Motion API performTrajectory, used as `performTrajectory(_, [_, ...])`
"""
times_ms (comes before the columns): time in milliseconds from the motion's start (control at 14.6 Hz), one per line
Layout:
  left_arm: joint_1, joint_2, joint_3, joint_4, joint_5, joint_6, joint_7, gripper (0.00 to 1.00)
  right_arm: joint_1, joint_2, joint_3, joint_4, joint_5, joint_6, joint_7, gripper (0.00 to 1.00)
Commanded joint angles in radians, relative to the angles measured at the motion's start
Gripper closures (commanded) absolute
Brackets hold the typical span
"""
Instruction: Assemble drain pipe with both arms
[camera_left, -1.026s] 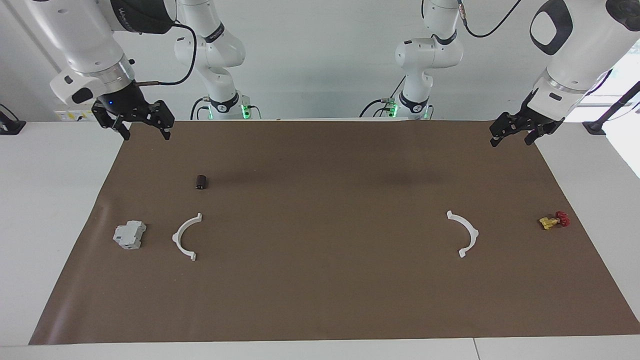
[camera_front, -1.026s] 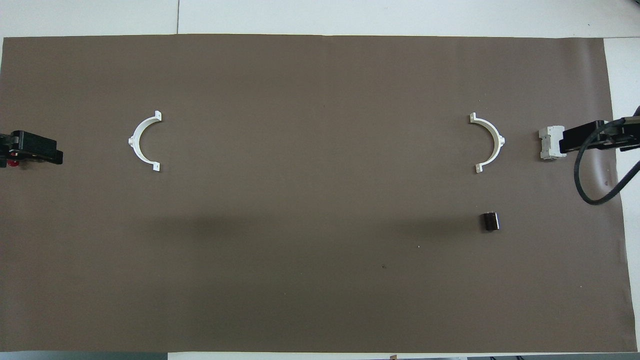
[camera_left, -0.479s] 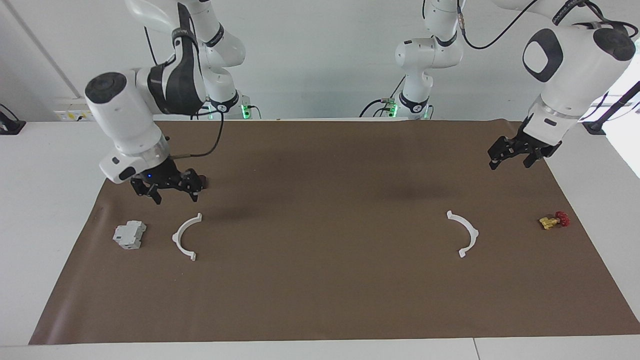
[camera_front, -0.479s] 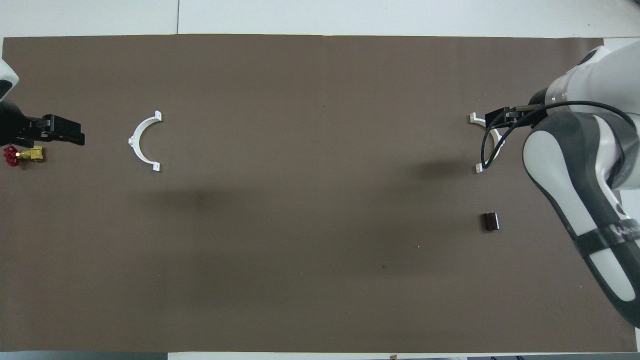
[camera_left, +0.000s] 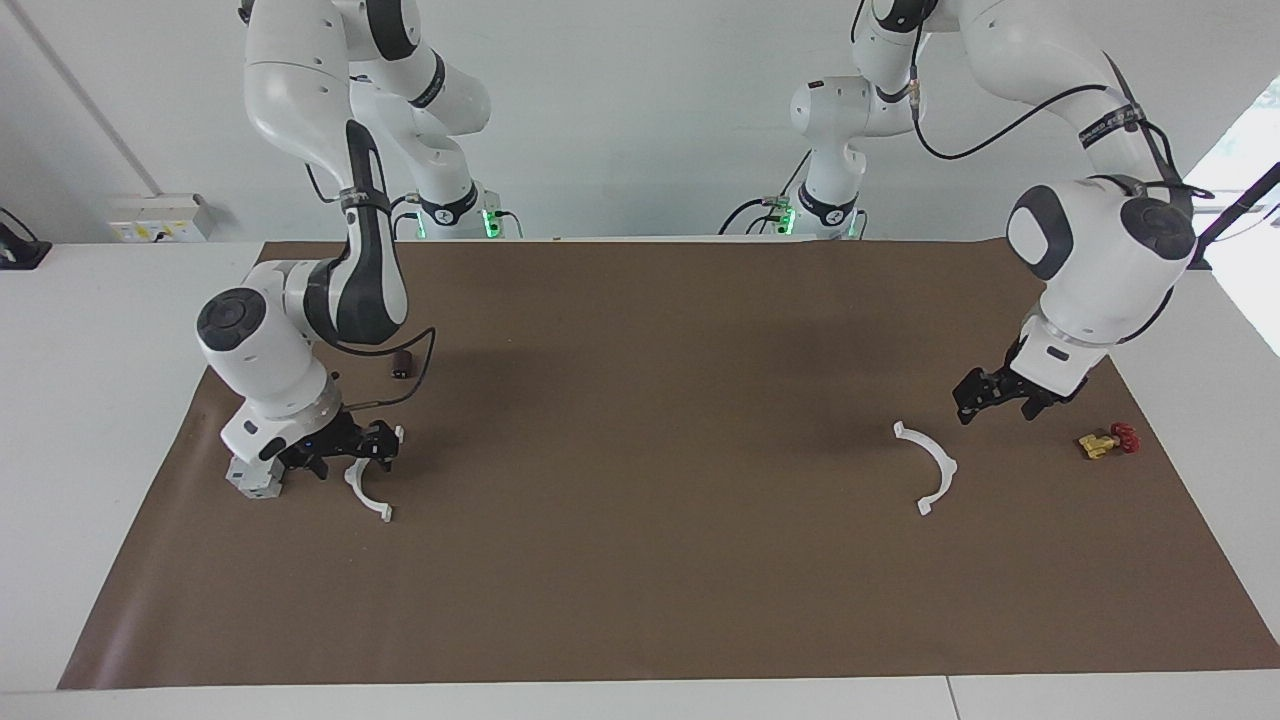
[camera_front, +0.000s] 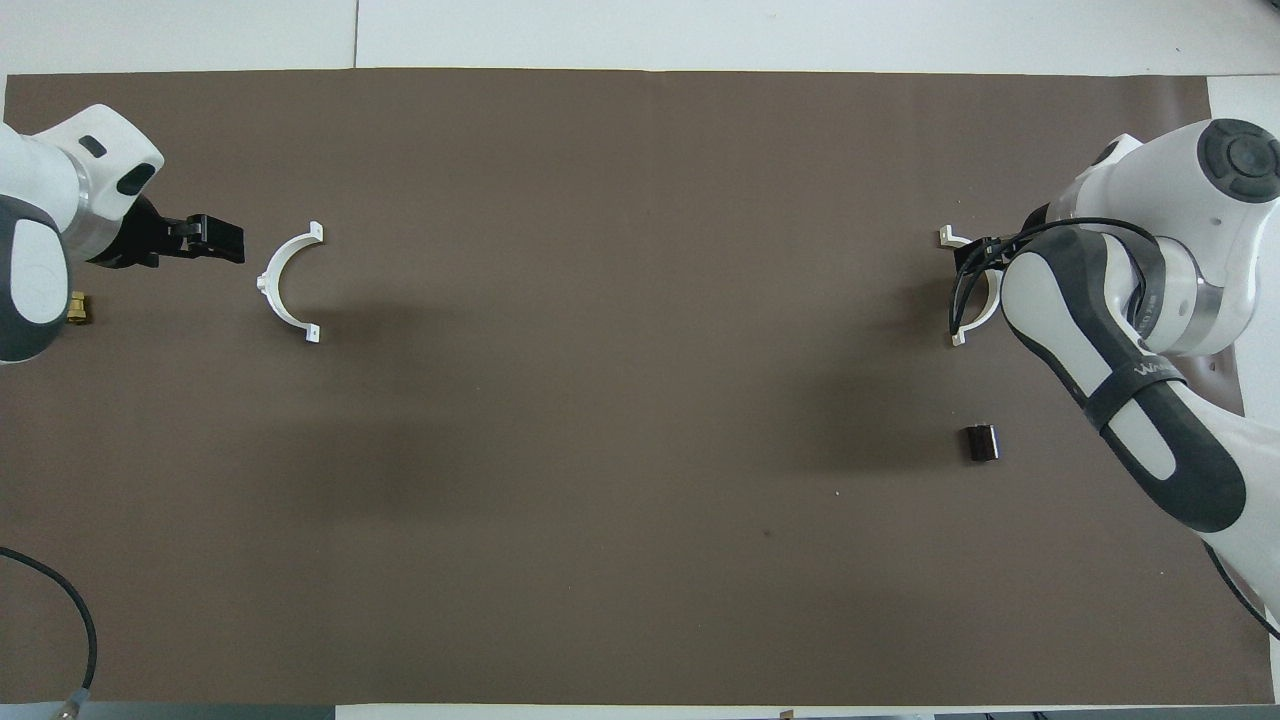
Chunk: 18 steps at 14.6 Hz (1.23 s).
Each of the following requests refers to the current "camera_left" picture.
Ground white half ring pipe clamp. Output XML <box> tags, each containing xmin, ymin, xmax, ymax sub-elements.
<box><xmin>343</xmin><ymin>426</ymin><xmax>405</xmax><ymax>524</ymax></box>
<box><xmin>893</xmin><ymin>421</ymin><xmax>959</xmax><ymax>517</ymax></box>

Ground grey circuit breaker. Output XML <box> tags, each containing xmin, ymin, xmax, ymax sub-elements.
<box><xmin>226</xmin><ymin>455</ymin><xmax>287</xmax><ymax>501</ymax></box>

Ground black pole stand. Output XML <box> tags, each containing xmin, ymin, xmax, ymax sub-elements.
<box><xmin>1188</xmin><ymin>162</ymin><xmax>1280</xmax><ymax>273</ymax></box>

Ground brown paper table mat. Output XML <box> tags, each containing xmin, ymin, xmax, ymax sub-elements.
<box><xmin>57</xmin><ymin>240</ymin><xmax>1280</xmax><ymax>691</ymax></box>

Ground brass valve with red handle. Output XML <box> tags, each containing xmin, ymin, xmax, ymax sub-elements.
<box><xmin>1077</xmin><ymin>421</ymin><xmax>1141</xmax><ymax>461</ymax></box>

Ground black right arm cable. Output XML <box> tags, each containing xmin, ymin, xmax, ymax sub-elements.
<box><xmin>305</xmin><ymin>160</ymin><xmax>437</xmax><ymax>411</ymax></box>

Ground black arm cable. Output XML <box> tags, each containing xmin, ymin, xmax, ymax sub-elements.
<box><xmin>850</xmin><ymin>0</ymin><xmax>1216</xmax><ymax>346</ymax></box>
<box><xmin>305</xmin><ymin>160</ymin><xmax>437</xmax><ymax>411</ymax></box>

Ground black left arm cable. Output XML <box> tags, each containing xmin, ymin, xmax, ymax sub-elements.
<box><xmin>850</xmin><ymin>0</ymin><xmax>1216</xmax><ymax>346</ymax></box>

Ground white wall socket box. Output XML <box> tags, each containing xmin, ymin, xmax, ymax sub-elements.
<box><xmin>108</xmin><ymin>193</ymin><xmax>213</xmax><ymax>244</ymax></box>

